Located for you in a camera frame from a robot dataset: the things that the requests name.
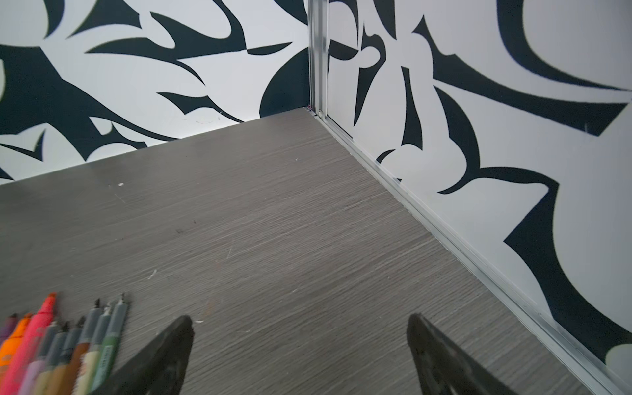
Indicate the gold cap green pen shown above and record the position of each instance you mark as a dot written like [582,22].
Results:
[110,343]

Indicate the pink cap beige pen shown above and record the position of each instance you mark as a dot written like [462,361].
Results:
[51,360]

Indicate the tan cap beige pen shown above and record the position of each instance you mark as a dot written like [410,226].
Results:
[65,357]

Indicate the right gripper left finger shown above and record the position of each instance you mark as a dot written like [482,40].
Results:
[159,368]

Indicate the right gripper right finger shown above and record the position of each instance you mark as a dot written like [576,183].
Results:
[445,368]

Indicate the purple marker pen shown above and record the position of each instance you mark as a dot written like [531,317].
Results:
[8,327]

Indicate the orange marker pen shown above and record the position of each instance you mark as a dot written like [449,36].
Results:
[12,343]

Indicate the pink-red marker pen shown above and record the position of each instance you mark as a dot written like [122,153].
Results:
[30,342]

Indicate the green cap beige pen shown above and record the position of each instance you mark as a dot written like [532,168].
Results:
[86,373]

